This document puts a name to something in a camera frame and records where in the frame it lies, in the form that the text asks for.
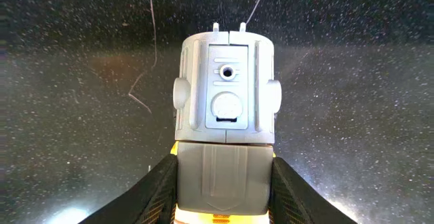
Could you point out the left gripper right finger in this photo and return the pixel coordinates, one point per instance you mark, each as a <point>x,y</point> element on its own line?
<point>295,200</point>

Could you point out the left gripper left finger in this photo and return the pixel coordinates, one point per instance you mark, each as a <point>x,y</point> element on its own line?
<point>149,197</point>

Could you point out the grey and yellow toy truck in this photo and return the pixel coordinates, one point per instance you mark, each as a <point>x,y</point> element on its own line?
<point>225,115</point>

